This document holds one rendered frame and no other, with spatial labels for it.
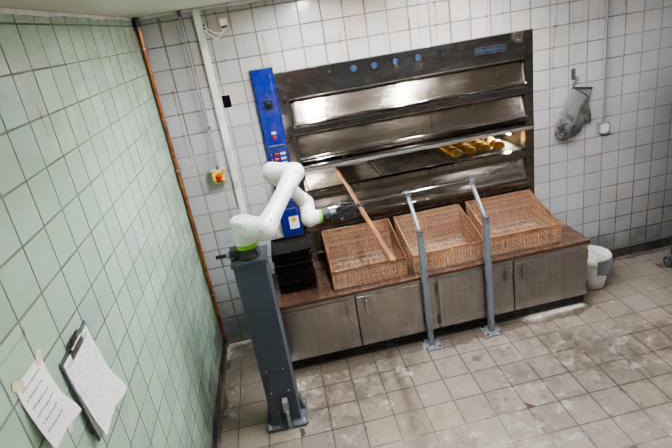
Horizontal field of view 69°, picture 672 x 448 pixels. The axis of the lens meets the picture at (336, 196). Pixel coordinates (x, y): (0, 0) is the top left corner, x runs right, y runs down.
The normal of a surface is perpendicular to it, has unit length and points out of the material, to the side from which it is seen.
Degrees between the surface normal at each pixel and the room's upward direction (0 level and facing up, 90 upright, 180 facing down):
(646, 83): 90
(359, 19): 90
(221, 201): 90
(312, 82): 90
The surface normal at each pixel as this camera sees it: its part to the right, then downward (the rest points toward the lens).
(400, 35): 0.15, 0.32
